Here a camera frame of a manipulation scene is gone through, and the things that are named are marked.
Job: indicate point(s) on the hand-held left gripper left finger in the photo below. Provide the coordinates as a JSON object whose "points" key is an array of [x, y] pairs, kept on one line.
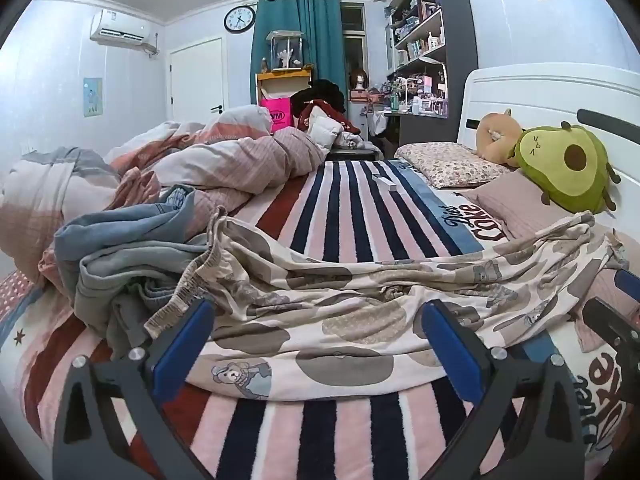
{"points": [[182, 350]]}

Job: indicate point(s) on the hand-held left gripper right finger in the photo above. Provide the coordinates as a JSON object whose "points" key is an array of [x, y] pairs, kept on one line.
{"points": [[450, 350]]}

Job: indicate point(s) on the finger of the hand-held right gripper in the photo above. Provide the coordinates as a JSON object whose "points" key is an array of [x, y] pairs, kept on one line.
{"points": [[607, 322], [627, 284]]}

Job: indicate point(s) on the cream bear print pants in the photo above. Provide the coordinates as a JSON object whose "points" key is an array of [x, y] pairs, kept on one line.
{"points": [[350, 320]]}

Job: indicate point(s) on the blue grey clothes pile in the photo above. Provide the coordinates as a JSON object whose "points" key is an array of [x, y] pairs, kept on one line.
{"points": [[125, 240]]}

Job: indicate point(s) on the green avocado plush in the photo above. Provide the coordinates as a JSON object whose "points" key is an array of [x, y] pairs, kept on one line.
{"points": [[565, 170]]}

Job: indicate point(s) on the pink ribbed pillow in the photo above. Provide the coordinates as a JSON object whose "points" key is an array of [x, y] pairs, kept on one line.
{"points": [[510, 200]]}

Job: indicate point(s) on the small white box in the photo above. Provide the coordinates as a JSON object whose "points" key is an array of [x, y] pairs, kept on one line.
{"points": [[385, 182]]}

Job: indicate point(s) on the floral pillow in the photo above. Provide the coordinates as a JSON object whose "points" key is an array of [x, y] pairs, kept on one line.
{"points": [[450, 162]]}

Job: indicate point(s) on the pink striped comforter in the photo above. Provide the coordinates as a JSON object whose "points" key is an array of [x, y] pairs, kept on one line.
{"points": [[225, 160]]}

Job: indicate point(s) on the brown plush toy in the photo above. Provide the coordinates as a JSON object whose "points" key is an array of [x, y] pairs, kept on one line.
{"points": [[492, 137]]}

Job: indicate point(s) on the white bed headboard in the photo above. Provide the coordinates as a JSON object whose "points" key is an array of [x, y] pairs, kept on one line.
{"points": [[550, 95]]}

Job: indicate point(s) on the cluttered desk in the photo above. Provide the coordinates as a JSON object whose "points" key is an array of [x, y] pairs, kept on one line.
{"points": [[390, 110]]}

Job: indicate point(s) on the pink shopping bag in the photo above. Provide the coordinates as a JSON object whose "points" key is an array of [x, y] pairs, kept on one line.
{"points": [[276, 115]]}

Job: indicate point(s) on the white cushion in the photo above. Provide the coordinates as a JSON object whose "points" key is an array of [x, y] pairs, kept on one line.
{"points": [[322, 130]]}

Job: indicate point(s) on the white door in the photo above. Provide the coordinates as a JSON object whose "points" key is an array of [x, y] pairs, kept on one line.
{"points": [[197, 80]]}

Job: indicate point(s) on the red patterned garment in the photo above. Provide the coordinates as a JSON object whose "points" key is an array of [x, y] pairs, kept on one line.
{"points": [[310, 110]]}

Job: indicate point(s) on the wig on mannequin head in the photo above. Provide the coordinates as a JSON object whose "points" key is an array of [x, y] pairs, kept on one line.
{"points": [[360, 82]]}

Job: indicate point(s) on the dark tall bookshelf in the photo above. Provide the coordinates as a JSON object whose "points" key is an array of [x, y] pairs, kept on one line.
{"points": [[452, 60]]}

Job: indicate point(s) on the black clothes pile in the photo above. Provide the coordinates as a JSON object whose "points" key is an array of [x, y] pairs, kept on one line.
{"points": [[322, 92]]}

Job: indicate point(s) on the yellow shelf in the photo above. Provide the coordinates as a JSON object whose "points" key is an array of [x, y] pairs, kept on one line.
{"points": [[285, 75]]}

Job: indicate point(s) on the glass display case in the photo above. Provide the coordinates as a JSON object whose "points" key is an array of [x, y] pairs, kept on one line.
{"points": [[285, 50]]}

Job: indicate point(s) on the white air conditioner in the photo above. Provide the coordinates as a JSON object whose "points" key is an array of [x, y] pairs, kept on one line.
{"points": [[120, 27]]}

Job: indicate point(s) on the window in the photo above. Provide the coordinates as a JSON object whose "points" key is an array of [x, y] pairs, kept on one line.
{"points": [[355, 35]]}

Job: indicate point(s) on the teal curtain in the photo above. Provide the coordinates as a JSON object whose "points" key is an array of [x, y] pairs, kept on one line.
{"points": [[320, 35]]}

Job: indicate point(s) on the small blue wall poster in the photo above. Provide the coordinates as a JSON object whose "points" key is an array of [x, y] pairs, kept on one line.
{"points": [[93, 97]]}

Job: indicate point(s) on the round wall clock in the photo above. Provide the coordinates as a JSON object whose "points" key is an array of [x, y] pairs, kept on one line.
{"points": [[239, 19]]}

